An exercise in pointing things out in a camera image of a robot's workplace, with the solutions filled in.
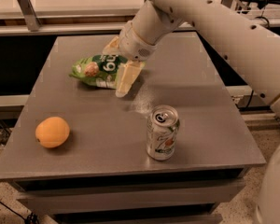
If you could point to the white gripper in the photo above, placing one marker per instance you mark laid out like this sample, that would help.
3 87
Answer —
134 44

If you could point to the green rice chip bag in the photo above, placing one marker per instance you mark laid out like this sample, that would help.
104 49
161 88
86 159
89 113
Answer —
99 70

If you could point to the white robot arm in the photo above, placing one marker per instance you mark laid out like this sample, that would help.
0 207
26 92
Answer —
250 49

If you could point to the silver 7up can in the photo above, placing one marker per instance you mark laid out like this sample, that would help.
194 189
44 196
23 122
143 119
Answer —
162 128

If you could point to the orange fruit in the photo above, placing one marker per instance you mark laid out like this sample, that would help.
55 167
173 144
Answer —
52 132

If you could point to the left metal bracket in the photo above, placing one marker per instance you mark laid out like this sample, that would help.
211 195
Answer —
29 15

